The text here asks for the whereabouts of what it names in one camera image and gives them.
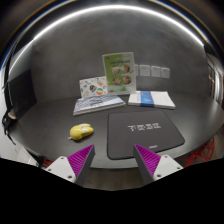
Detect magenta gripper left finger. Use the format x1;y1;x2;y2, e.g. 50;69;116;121
45;144;96;187

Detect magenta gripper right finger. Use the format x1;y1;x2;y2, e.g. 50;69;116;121
133;143;184;186

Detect yellow computer mouse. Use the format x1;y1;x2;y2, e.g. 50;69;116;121
69;123;94;141

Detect black mouse pad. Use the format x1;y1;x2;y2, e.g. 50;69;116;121
107;110;185;160

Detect grey patterned book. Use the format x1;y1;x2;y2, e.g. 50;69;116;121
73;94;126;116

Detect red chair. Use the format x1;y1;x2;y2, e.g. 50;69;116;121
177;139;215;168

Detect white and blue book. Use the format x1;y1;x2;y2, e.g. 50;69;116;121
128;91;176;109

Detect white illustrated card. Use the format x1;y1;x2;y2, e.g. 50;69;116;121
79;76;108;98

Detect black monitor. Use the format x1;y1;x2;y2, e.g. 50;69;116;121
9;70;37;112

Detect green food poster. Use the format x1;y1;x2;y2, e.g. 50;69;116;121
102;52;136;95

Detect black cable bundle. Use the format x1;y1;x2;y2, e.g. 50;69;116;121
1;43;18;146

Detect white wall paper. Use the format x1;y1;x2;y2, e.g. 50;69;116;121
161;67;170;79
151;66;161;77
134;65;139;76
139;65;150;76

